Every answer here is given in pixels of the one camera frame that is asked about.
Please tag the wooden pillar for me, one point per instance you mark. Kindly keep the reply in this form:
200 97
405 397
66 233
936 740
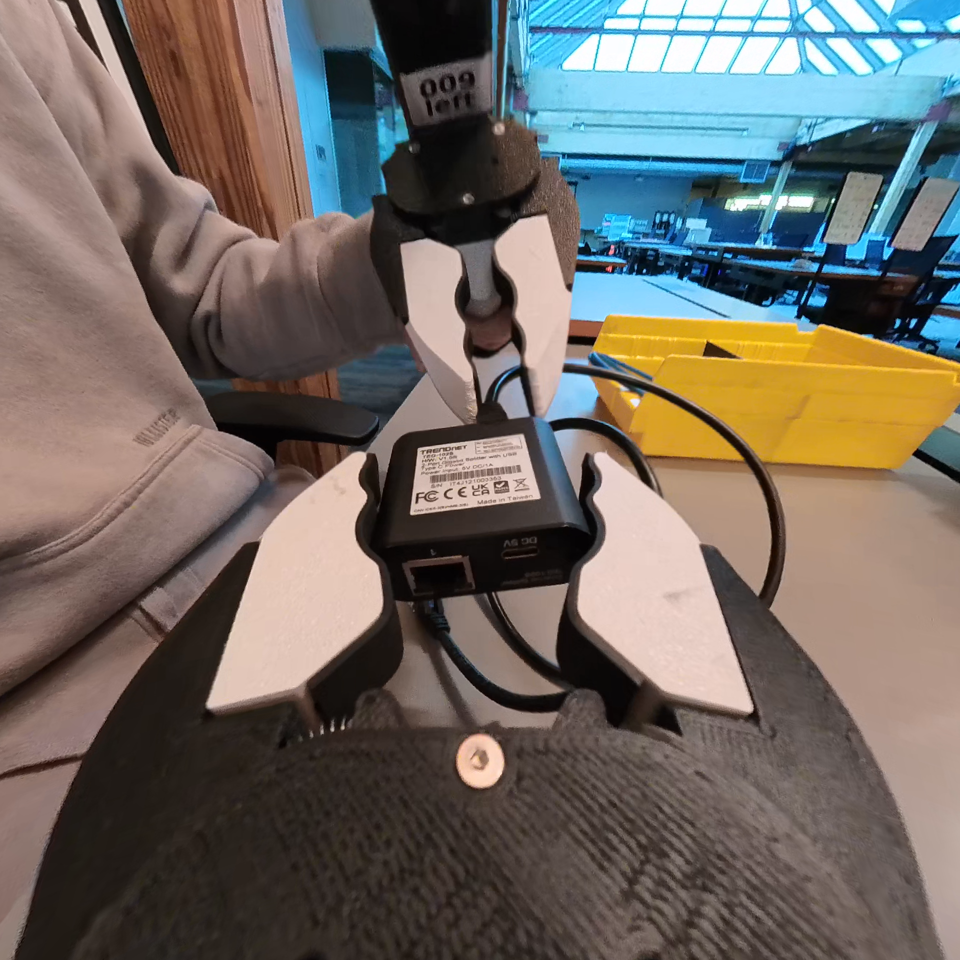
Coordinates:
225 112

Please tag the black office chair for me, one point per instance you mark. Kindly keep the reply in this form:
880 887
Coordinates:
922 285

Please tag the person in grey hoodie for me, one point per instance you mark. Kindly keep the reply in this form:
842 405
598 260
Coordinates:
75 300

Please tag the white neighbouring table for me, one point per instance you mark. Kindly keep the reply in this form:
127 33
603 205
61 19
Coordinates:
660 300

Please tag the person's left forearm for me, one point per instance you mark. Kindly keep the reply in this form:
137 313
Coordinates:
300 300

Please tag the black chair armrest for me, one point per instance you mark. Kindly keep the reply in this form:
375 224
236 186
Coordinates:
300 420

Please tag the paper sign board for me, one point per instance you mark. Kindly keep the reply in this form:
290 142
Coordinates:
926 214
853 208

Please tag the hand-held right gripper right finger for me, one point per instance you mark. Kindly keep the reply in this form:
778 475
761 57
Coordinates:
652 600

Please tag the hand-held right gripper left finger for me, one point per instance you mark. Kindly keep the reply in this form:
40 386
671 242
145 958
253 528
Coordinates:
300 600

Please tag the row of background tables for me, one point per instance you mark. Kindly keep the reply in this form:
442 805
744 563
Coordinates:
750 262

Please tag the yellow plastic bin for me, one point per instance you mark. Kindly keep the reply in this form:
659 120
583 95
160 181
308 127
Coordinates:
787 405

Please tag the black network splitter box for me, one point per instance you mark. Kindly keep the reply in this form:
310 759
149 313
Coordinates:
480 517

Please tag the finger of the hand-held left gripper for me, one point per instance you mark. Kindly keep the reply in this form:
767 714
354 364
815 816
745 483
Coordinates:
431 300
544 300

